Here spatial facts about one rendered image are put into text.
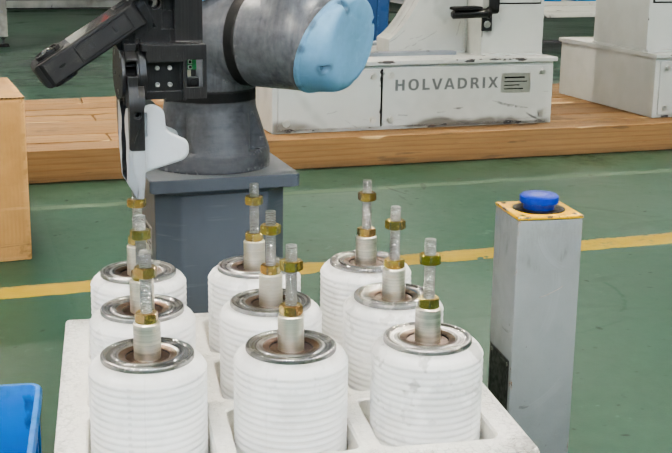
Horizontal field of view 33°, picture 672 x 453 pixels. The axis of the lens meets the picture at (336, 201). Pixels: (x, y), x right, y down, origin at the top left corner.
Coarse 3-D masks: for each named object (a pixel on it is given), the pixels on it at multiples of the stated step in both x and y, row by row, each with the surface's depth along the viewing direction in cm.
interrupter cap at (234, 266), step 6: (228, 258) 119; (234, 258) 119; (240, 258) 119; (276, 258) 119; (282, 258) 119; (222, 264) 117; (228, 264) 117; (234, 264) 117; (240, 264) 118; (222, 270) 115; (228, 270) 115; (234, 270) 115; (240, 270) 115; (246, 270) 116; (234, 276) 114; (240, 276) 113; (246, 276) 113; (252, 276) 113; (258, 276) 113
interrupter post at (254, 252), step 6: (264, 240) 116; (246, 246) 116; (252, 246) 115; (258, 246) 115; (264, 246) 116; (246, 252) 116; (252, 252) 115; (258, 252) 116; (264, 252) 116; (246, 258) 116; (252, 258) 116; (258, 258) 116; (264, 258) 116; (246, 264) 116; (252, 264) 116; (258, 264) 116; (252, 270) 116; (258, 270) 116
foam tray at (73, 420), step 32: (64, 352) 113; (64, 384) 105; (64, 416) 98; (224, 416) 98; (352, 416) 98; (64, 448) 92; (224, 448) 92; (352, 448) 96; (384, 448) 92; (416, 448) 92; (448, 448) 92; (480, 448) 93; (512, 448) 93
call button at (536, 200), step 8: (528, 192) 117; (536, 192) 117; (544, 192) 117; (552, 192) 117; (520, 200) 117; (528, 200) 115; (536, 200) 115; (544, 200) 115; (552, 200) 115; (528, 208) 116; (536, 208) 116; (544, 208) 116; (552, 208) 116
